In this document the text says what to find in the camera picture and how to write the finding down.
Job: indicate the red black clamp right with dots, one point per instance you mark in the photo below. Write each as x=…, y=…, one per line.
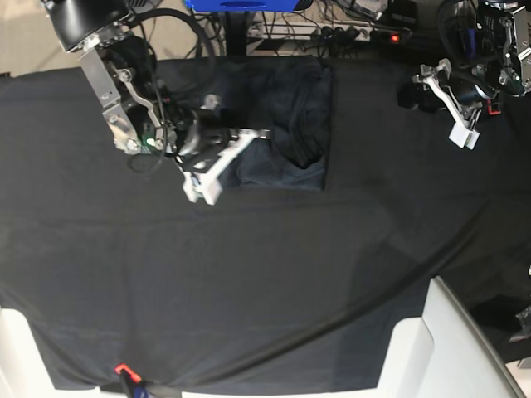
x=494, y=108

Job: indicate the red black clamp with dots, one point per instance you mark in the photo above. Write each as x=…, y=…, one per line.
x=133, y=384
x=494, y=108

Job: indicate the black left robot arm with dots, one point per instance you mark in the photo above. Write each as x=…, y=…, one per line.
x=487, y=47

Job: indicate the metal table leg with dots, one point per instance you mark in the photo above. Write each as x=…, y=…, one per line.
x=236, y=26

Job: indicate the white power strip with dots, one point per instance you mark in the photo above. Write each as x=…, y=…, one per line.
x=305, y=31

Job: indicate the red black clamp bottom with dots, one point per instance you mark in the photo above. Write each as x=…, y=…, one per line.
x=133, y=384

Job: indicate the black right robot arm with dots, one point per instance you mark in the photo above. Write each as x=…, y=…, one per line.
x=145, y=118

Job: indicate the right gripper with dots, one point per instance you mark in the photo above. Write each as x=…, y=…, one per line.
x=204, y=146

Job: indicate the blue plastic bin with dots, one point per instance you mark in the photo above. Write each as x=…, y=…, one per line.
x=248, y=5

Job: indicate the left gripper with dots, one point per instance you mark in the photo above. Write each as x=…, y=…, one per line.
x=462, y=94

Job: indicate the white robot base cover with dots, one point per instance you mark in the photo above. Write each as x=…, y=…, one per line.
x=443, y=353

